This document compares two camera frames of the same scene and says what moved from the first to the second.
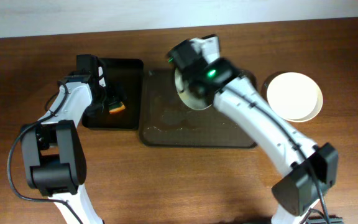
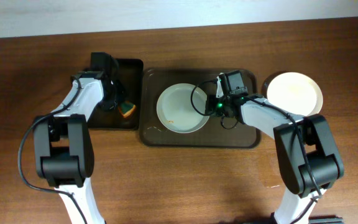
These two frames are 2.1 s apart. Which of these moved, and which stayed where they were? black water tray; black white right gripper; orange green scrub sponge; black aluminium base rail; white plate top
Moved: black white right gripper; orange green scrub sponge
Stayed: black water tray; white plate top; black aluminium base rail
